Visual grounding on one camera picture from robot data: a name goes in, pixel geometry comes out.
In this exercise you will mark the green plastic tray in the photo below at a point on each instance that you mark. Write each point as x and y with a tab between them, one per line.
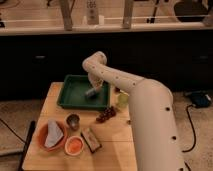
72	94

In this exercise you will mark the dark blue floor device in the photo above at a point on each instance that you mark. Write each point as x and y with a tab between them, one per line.
201	100

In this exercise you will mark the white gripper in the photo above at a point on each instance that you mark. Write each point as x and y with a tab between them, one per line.
95	81

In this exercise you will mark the white bowl with orange contents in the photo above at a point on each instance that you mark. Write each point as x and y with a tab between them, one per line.
74	145

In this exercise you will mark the grey folded cloth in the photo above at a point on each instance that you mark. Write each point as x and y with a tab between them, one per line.
54	134

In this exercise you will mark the small metal cup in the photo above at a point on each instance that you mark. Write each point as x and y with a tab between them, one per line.
73	121

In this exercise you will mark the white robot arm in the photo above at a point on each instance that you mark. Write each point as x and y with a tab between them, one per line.
154	131

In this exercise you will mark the black bar at table side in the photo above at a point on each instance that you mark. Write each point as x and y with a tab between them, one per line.
27	143

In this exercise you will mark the grey blue sponge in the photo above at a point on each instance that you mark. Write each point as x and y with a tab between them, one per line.
91	93

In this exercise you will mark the bunch of red grapes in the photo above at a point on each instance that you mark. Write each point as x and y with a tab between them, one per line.
106	114

